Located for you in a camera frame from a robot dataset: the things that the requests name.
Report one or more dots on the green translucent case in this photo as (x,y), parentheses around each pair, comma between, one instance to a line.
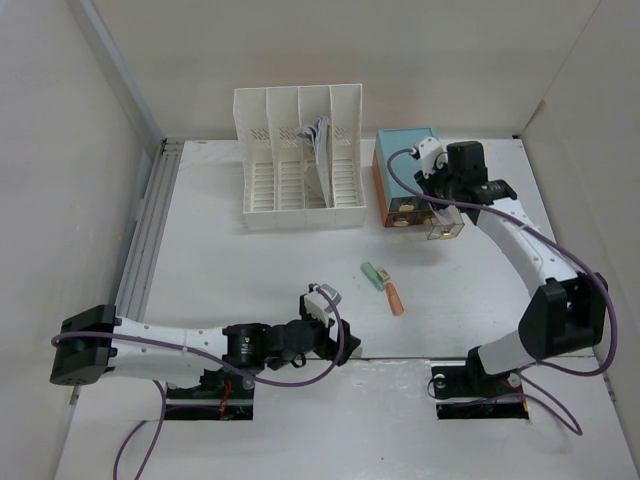
(372,275)

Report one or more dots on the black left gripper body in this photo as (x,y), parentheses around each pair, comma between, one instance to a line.
(322,345)

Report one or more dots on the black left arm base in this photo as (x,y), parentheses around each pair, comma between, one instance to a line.
(220,396)

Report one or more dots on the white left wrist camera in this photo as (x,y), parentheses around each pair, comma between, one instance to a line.
(316,302)

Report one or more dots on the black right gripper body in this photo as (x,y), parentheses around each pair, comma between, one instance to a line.
(440,183)

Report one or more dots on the small yellow eraser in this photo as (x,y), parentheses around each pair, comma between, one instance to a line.
(383,274)

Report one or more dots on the aluminium rail frame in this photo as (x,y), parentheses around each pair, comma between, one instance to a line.
(150,215)

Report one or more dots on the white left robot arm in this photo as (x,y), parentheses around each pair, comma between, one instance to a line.
(97,343)

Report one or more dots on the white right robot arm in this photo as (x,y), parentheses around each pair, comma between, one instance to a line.
(566,311)

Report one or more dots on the white instruction booklet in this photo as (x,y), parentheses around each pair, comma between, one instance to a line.
(316,136)

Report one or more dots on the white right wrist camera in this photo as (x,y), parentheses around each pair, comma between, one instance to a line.
(430,152)

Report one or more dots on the white plastic file organizer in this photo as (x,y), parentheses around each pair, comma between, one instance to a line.
(277,196)

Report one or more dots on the orange translucent case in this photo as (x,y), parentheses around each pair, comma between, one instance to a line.
(394,300)

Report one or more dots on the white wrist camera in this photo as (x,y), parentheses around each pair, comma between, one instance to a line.
(316,302)
(430,152)

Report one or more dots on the clear smoky drawer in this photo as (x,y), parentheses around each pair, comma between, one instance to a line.
(443,224)

